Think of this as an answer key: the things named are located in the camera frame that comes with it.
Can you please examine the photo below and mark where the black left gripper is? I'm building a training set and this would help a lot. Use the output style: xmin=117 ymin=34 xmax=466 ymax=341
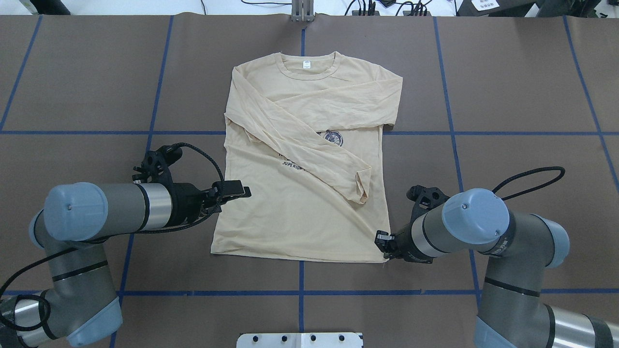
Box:
xmin=170 ymin=180 xmax=251 ymax=227

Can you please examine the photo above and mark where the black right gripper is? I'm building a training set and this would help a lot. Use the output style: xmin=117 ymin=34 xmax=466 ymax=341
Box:
xmin=375 ymin=227 xmax=433 ymax=264

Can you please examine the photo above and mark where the beige long-sleeve printed shirt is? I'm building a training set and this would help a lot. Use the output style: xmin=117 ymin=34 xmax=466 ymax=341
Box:
xmin=210 ymin=52 xmax=403 ymax=263

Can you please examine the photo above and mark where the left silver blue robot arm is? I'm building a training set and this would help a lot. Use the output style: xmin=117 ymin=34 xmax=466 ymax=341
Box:
xmin=1 ymin=180 xmax=251 ymax=348

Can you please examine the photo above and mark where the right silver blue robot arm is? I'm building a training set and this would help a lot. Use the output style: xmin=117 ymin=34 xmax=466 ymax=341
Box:
xmin=374 ymin=186 xmax=619 ymax=348

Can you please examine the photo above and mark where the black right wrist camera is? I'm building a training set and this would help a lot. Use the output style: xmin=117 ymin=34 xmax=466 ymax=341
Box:
xmin=406 ymin=185 xmax=450 ymax=222

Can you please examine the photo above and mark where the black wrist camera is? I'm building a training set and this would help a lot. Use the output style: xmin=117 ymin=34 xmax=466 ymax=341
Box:
xmin=131 ymin=145 xmax=183 ymax=187
xmin=406 ymin=185 xmax=450 ymax=222

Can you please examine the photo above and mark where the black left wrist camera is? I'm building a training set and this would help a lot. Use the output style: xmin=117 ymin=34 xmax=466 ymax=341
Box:
xmin=131 ymin=145 xmax=183 ymax=187

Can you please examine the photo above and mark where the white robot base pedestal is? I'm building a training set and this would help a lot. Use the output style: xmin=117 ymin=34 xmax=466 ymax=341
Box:
xmin=236 ymin=332 xmax=364 ymax=348

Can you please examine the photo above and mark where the aluminium frame post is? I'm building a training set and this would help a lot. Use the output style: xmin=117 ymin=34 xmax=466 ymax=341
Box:
xmin=291 ymin=0 xmax=315 ymax=23

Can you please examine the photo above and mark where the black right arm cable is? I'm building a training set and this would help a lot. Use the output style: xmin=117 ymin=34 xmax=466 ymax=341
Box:
xmin=491 ymin=166 xmax=566 ymax=201

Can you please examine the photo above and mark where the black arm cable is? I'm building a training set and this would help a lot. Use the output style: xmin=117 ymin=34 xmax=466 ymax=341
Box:
xmin=0 ymin=143 xmax=228 ymax=332
xmin=491 ymin=166 xmax=566 ymax=201

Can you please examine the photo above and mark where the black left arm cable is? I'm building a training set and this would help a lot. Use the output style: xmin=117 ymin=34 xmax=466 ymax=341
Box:
xmin=0 ymin=143 xmax=228 ymax=332

